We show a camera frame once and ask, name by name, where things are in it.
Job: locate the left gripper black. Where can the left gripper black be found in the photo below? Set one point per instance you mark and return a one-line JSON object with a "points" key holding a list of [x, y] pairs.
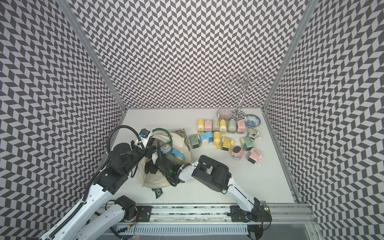
{"points": [[132, 145]]}

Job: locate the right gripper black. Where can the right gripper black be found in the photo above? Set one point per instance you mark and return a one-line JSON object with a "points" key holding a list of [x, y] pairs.
{"points": [[154, 170]]}

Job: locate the cream canvas tote bag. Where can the cream canvas tote bag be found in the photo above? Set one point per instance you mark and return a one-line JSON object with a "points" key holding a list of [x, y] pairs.
{"points": [[176, 139]]}

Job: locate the pale blue block sharpener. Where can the pale blue block sharpener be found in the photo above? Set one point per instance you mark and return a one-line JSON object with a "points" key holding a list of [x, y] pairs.
{"points": [[165, 149]]}

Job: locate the blue round pencil sharpener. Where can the blue round pencil sharpener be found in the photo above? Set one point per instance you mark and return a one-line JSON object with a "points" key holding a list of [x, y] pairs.
{"points": [[206, 138]]}

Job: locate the yellow block pencil sharpener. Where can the yellow block pencil sharpener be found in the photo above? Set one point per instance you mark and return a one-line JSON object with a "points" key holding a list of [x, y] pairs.
{"points": [[201, 126]]}

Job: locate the pink rounded pencil sharpener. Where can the pink rounded pencil sharpener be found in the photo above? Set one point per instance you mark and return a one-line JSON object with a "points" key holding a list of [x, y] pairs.
{"points": [[208, 126]]}

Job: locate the small yellow black sharpener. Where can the small yellow black sharpener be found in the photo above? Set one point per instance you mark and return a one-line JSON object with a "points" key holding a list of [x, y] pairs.
{"points": [[227, 144]]}

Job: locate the white cartoon pencil sharpener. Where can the white cartoon pencil sharpener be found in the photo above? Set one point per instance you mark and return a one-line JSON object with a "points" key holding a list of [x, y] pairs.
{"points": [[216, 125]]}

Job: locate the yellow round pencil sharpener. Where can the yellow round pencil sharpener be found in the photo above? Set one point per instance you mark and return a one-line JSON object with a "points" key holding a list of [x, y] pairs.
{"points": [[223, 126]]}

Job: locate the pink robot shaped sharpener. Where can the pink robot shaped sharpener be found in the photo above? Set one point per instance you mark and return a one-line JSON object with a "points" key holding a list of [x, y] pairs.
{"points": [[237, 153]]}

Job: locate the mint green pencil sharpener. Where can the mint green pencil sharpener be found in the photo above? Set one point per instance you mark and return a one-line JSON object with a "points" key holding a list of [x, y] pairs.
{"points": [[232, 126]]}

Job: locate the green block pencil sharpener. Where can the green block pencil sharpener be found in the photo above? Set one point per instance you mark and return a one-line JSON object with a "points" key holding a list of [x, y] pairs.
{"points": [[247, 143]]}

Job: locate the pink block pencil sharpener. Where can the pink block pencil sharpener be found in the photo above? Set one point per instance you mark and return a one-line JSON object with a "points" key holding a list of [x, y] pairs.
{"points": [[241, 127]]}

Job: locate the small pink sharpener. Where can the small pink sharpener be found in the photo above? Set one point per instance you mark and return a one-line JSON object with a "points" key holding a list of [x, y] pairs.
{"points": [[255, 156]]}

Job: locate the white grey pencil sharpener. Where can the white grey pencil sharpener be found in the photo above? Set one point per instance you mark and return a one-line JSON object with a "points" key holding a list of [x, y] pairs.
{"points": [[253, 134]]}

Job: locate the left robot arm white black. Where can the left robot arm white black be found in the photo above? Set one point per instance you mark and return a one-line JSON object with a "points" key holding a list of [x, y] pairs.
{"points": [[76, 225]]}

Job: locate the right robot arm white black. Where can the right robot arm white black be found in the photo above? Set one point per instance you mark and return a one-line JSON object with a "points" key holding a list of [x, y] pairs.
{"points": [[217, 177]]}

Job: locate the pink ribbed bowl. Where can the pink ribbed bowl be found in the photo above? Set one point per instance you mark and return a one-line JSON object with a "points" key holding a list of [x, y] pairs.
{"points": [[224, 114]]}

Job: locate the blue white patterned bowl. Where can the blue white patterned bowl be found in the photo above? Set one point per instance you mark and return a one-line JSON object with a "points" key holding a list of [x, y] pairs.
{"points": [[252, 121]]}

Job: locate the silver jewelry tree stand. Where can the silver jewelry tree stand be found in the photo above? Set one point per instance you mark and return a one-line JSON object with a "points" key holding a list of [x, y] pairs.
{"points": [[245, 81]]}

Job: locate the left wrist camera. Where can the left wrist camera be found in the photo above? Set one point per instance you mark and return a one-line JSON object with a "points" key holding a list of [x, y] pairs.
{"points": [[144, 137]]}

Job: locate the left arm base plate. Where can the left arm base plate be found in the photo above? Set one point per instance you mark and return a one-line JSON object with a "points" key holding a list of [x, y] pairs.
{"points": [[143, 214]]}

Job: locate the aluminium mounting rail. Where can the aluminium mounting rail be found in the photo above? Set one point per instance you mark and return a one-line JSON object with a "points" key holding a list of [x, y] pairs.
{"points": [[217, 214]]}

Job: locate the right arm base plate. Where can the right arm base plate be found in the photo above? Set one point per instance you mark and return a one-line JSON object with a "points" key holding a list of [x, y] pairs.
{"points": [[256, 215]]}

